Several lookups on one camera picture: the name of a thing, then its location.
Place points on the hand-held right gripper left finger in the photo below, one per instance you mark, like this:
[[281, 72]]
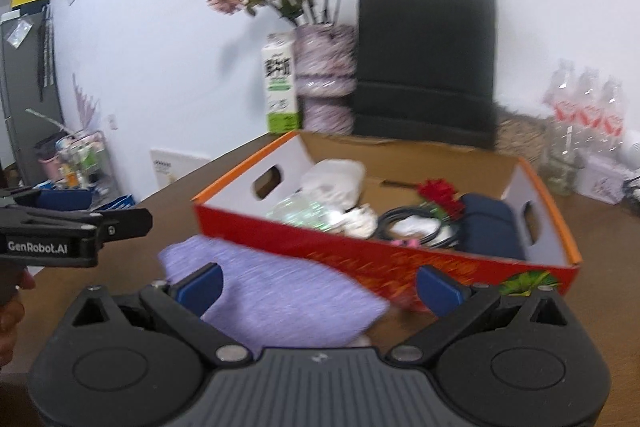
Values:
[[202, 289]]

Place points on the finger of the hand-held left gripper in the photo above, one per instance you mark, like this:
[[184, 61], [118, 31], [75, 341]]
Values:
[[125, 224], [65, 198]]

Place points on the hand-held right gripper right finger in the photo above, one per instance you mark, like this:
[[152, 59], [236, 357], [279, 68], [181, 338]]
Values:
[[437, 291]]

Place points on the purple knitted cloth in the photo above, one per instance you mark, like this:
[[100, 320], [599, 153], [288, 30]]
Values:
[[280, 302]]

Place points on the red cardboard box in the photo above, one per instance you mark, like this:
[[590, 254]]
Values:
[[350, 262]]

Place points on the person's left hand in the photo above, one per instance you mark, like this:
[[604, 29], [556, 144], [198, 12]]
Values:
[[11, 332]]

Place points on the utility cart with toiletries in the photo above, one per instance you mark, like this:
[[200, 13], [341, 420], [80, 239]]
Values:
[[75, 162]]

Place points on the small pink item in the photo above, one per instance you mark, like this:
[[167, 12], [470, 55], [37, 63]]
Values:
[[407, 243]]

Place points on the white flat carton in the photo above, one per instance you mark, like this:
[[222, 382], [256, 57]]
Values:
[[175, 169]]

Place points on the navy blue pouch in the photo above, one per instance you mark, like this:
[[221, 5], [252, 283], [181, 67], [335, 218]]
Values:
[[492, 227]]

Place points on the purple dried grass sprigs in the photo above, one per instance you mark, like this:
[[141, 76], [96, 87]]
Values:
[[85, 107]]

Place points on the red artificial flower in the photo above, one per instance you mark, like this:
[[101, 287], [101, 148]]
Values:
[[442, 197]]

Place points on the grey metal cabinet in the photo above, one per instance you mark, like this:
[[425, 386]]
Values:
[[20, 107]]

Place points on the white crumpled tissue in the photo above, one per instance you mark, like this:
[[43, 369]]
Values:
[[360, 222]]

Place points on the clear crinkled plastic wrapper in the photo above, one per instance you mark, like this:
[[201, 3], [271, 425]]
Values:
[[305, 214]]

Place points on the white fluffy plush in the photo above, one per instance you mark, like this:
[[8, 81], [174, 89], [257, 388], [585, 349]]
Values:
[[332, 182]]

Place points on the empty glass jar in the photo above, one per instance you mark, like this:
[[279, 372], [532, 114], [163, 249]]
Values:
[[560, 169]]

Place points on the white floral tin box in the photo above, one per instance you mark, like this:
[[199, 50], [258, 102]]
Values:
[[602, 179]]

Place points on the yellow box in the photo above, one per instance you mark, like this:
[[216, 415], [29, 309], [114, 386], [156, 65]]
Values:
[[30, 1]]

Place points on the white green milk carton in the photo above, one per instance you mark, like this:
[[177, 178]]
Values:
[[280, 82]]

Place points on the clear water bottle red label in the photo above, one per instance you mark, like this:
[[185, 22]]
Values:
[[560, 97], [612, 112], [586, 104]]

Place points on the black paper bag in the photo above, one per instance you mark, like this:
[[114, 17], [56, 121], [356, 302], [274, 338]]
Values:
[[425, 57]]

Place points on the white round speaker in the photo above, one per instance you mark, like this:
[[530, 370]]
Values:
[[631, 153]]

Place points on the purple mottled vase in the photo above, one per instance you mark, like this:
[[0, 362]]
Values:
[[322, 57]]

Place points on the white wall socket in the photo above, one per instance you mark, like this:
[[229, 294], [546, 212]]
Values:
[[114, 121]]

